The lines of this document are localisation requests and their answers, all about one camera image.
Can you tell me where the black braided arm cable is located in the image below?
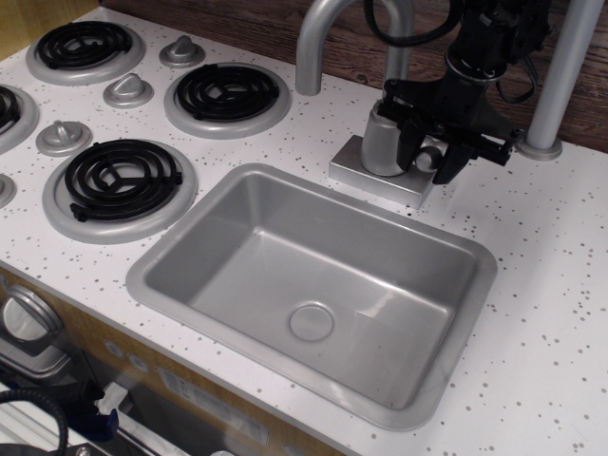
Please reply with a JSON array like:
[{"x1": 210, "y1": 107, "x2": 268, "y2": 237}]
[{"x1": 363, "y1": 0, "x2": 465, "y2": 48}]

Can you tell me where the silver faucet lever handle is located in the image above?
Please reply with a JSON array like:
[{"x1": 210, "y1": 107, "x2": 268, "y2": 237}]
[{"x1": 414, "y1": 136, "x2": 448, "y2": 173}]

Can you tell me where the back left stove burner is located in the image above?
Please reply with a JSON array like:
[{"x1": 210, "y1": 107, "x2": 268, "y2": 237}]
[{"x1": 26, "y1": 21, "x2": 145, "y2": 86}]

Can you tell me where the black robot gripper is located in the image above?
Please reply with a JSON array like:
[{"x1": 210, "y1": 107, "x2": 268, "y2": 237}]
[{"x1": 379, "y1": 58, "x2": 519, "y2": 184}]

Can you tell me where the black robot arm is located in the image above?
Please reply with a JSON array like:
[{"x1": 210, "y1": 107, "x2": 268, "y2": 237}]
[{"x1": 364, "y1": 1, "x2": 551, "y2": 184}]

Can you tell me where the silver stove knob front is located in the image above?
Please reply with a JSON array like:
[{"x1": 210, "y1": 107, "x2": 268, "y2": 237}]
[{"x1": 35, "y1": 121, "x2": 92, "y2": 157}]

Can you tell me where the grey toy sink basin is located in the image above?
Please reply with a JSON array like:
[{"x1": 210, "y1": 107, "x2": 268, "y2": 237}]
[{"x1": 126, "y1": 163, "x2": 498, "y2": 431}]

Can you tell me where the front right stove burner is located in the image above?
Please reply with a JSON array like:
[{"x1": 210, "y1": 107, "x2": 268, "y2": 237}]
[{"x1": 43, "y1": 139, "x2": 198, "y2": 245}]

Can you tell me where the silver stove knob back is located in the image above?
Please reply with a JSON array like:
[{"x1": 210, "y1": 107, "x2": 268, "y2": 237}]
[{"x1": 159, "y1": 35, "x2": 205, "y2": 68}]

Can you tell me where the silver stove knob middle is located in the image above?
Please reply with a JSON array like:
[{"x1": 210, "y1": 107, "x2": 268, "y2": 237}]
[{"x1": 103, "y1": 73, "x2": 154, "y2": 109}]

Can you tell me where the back right stove burner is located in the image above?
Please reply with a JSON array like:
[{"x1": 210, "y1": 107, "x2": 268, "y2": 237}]
[{"x1": 163, "y1": 63, "x2": 291, "y2": 140}]

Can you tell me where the silver stove knob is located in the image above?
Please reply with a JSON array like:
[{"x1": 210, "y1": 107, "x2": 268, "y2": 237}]
[
  {"x1": 103, "y1": 73, "x2": 154, "y2": 109},
  {"x1": 35, "y1": 121, "x2": 92, "y2": 157},
  {"x1": 159, "y1": 35, "x2": 205, "y2": 68}
]

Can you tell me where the silver toy faucet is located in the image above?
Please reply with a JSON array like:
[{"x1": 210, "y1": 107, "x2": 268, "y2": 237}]
[{"x1": 295, "y1": 0, "x2": 432, "y2": 209}]

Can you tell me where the black cable lower left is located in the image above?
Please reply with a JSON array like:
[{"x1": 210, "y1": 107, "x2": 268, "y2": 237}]
[{"x1": 0, "y1": 379, "x2": 105, "y2": 450}]

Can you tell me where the silver oven dial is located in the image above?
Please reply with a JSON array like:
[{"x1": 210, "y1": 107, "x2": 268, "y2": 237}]
[{"x1": 1, "y1": 284, "x2": 63, "y2": 355}]

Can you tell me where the grey support pole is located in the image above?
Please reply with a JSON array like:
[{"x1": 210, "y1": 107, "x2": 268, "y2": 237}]
[{"x1": 516, "y1": 0, "x2": 603, "y2": 162}]

